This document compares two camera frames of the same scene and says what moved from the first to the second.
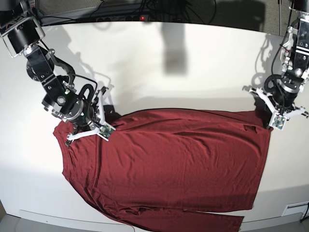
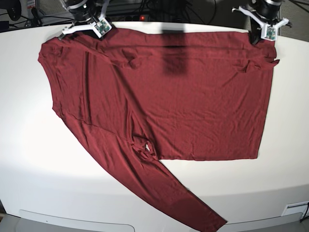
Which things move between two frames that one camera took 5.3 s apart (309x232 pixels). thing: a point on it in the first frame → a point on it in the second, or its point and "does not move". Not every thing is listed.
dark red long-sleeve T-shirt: x=153 y=165 → x=152 y=94
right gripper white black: x=281 y=92 → x=261 y=27
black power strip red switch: x=142 y=18 does not move
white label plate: x=295 y=208 does not move
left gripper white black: x=88 y=115 → x=100 y=25
